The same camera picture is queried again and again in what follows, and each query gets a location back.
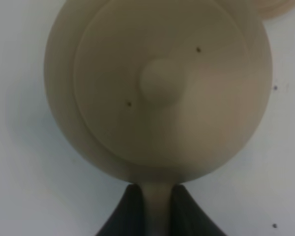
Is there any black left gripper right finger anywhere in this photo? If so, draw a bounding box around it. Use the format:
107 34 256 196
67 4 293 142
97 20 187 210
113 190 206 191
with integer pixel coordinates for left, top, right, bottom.
169 185 226 236

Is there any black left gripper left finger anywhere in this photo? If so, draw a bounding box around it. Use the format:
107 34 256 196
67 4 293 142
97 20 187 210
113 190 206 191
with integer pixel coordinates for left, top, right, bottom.
97 184 146 236

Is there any beige teapot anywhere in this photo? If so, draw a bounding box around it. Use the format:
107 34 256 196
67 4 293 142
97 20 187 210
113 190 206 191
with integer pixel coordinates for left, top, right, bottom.
44 0 272 236

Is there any beige teapot saucer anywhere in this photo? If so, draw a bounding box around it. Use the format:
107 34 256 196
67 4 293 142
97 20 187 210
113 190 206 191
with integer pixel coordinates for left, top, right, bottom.
252 0 295 20

